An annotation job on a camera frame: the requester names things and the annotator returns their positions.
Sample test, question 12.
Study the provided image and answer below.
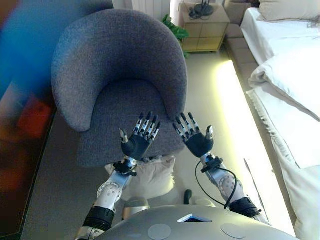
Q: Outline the grey upholstered headboard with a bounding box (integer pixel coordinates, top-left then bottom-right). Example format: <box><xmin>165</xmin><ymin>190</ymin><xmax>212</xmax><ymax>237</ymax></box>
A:
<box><xmin>223</xmin><ymin>0</ymin><xmax>262</xmax><ymax>25</ymax></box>

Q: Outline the light wooden nightstand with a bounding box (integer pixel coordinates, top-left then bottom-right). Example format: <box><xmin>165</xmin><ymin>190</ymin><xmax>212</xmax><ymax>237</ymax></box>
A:
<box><xmin>180</xmin><ymin>3</ymin><xmax>231</xmax><ymax>53</ymax></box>

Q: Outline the grey round armchair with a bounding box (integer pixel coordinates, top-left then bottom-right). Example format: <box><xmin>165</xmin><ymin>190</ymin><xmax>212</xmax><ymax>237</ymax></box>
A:
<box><xmin>51</xmin><ymin>8</ymin><xmax>188</xmax><ymax>167</ymax></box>

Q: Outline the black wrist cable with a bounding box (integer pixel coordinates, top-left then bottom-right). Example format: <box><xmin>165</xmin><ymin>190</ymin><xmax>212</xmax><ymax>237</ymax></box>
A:
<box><xmin>194</xmin><ymin>159</ymin><xmax>238</xmax><ymax>210</ymax></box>

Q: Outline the black cord on nightstand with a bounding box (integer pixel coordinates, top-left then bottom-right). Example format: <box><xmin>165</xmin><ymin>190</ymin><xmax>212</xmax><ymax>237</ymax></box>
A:
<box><xmin>188</xmin><ymin>6</ymin><xmax>201</xmax><ymax>20</ymax></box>

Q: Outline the colourful abstract painting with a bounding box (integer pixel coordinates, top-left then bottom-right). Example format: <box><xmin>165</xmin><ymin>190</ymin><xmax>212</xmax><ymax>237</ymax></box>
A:
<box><xmin>0</xmin><ymin>0</ymin><xmax>57</xmax><ymax>237</ymax></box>

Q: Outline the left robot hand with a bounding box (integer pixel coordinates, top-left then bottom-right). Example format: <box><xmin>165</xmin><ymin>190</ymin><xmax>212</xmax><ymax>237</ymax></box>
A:
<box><xmin>119</xmin><ymin>111</ymin><xmax>162</xmax><ymax>161</ymax></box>

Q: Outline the grey robot torso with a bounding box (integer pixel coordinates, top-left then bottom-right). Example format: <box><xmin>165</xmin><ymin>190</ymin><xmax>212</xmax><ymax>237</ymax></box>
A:
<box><xmin>94</xmin><ymin>204</ymin><xmax>301</xmax><ymax>240</ymax></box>

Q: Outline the silver left robot leg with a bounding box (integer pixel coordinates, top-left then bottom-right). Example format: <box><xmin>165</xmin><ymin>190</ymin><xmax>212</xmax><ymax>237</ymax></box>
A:
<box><xmin>123</xmin><ymin>196</ymin><xmax>151</xmax><ymax>221</ymax></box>

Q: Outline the white radiator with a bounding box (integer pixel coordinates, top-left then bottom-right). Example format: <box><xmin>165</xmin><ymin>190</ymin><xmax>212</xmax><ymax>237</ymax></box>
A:
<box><xmin>147</xmin><ymin>0</ymin><xmax>172</xmax><ymax>20</ymax></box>

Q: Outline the white duvet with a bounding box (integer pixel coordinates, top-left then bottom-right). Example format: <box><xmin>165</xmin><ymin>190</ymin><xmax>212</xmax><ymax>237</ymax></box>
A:
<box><xmin>248</xmin><ymin>48</ymin><xmax>320</xmax><ymax>123</ymax></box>

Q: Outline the beige bed frame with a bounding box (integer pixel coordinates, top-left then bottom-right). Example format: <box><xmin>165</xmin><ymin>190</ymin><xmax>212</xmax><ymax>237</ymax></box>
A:
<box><xmin>226</xmin><ymin>23</ymin><xmax>263</xmax><ymax>76</ymax></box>

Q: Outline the black floor lamp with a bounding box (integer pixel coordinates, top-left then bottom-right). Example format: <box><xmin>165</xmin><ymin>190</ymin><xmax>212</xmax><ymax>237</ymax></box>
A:
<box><xmin>194</xmin><ymin>0</ymin><xmax>215</xmax><ymax>16</ymax></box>

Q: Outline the white bed mattress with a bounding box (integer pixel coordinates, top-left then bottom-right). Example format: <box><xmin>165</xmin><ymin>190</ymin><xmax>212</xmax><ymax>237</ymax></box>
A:
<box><xmin>240</xmin><ymin>7</ymin><xmax>320</xmax><ymax>66</ymax></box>

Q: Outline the white pillow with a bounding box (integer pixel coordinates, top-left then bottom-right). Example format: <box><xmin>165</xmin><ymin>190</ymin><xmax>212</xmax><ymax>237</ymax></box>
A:
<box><xmin>258</xmin><ymin>0</ymin><xmax>320</xmax><ymax>22</ymax></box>

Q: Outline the white fringed cushion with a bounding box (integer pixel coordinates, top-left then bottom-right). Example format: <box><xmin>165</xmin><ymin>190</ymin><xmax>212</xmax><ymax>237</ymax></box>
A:
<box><xmin>104</xmin><ymin>154</ymin><xmax>176</xmax><ymax>201</ymax></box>

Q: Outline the silver robot leg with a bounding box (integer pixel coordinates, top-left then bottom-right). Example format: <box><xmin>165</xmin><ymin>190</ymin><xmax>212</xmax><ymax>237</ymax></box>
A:
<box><xmin>123</xmin><ymin>196</ymin><xmax>151</xmax><ymax>221</ymax></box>
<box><xmin>183</xmin><ymin>189</ymin><xmax>216</xmax><ymax>208</ymax></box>

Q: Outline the green potted plant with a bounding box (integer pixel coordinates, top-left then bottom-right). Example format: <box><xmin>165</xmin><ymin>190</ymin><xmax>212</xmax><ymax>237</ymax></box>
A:
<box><xmin>161</xmin><ymin>13</ymin><xmax>191</xmax><ymax>60</ymax></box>

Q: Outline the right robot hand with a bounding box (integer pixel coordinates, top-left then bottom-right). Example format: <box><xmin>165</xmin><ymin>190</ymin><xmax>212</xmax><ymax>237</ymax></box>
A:
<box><xmin>172</xmin><ymin>112</ymin><xmax>215</xmax><ymax>159</ymax></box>

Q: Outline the silver right robot leg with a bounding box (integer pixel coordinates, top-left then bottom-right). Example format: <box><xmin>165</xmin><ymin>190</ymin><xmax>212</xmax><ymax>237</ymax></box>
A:
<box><xmin>183</xmin><ymin>189</ymin><xmax>216</xmax><ymax>208</ymax></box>

